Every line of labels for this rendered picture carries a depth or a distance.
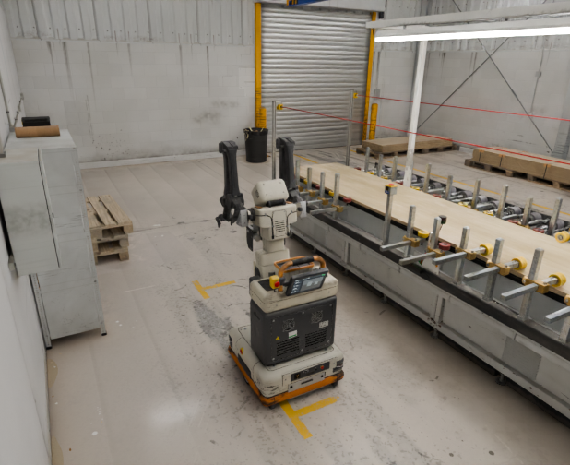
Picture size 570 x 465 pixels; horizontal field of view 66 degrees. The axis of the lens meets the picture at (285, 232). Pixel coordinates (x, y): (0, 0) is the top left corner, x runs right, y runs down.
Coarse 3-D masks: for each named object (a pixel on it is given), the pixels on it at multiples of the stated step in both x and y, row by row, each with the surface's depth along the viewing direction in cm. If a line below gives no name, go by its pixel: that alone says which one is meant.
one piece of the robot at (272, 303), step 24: (288, 264) 263; (264, 288) 272; (336, 288) 286; (264, 312) 269; (288, 312) 273; (312, 312) 283; (264, 336) 273; (288, 336) 280; (312, 336) 290; (264, 360) 279
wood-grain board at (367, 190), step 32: (352, 192) 443; (384, 192) 444; (416, 192) 446; (416, 224) 357; (448, 224) 358; (480, 224) 359; (512, 224) 361; (480, 256) 302; (512, 256) 300; (544, 256) 301
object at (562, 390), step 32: (352, 256) 452; (384, 288) 410; (416, 288) 376; (480, 288) 313; (512, 288) 290; (416, 320) 381; (448, 320) 349; (480, 320) 322; (480, 352) 322; (512, 352) 301; (512, 384) 305; (544, 384) 284
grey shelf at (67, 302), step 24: (24, 144) 309; (48, 144) 311; (72, 144) 312; (48, 168) 300; (72, 168) 308; (72, 192) 313; (72, 216) 318; (72, 240) 324; (72, 264) 329; (48, 288) 327; (72, 288) 335; (48, 312) 332; (72, 312) 341; (96, 312) 351; (48, 336) 339
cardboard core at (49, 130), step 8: (16, 128) 329; (24, 128) 331; (32, 128) 333; (40, 128) 336; (48, 128) 338; (56, 128) 341; (16, 136) 329; (24, 136) 332; (32, 136) 335; (40, 136) 338; (48, 136) 341
